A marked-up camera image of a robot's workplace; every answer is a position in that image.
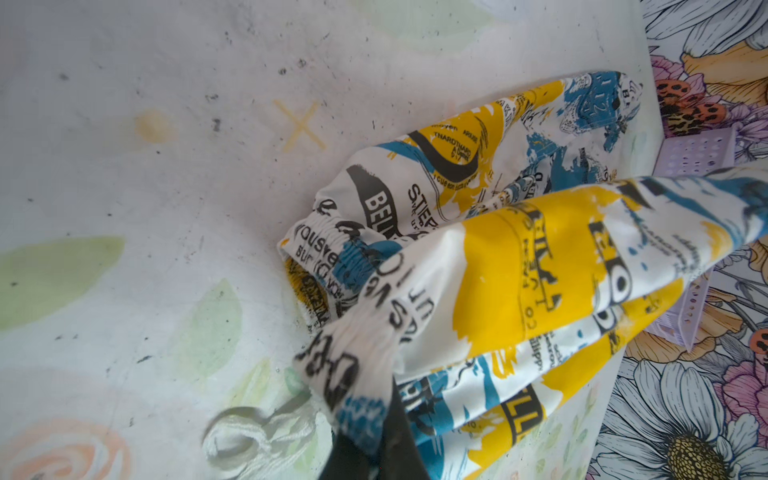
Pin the printed white blue yellow shorts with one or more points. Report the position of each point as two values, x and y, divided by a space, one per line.
490 266

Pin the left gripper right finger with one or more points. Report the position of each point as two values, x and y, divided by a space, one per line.
398 456

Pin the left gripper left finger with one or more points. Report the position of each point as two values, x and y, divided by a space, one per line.
346 462

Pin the lavender plastic basket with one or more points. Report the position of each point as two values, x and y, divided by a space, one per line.
692 155

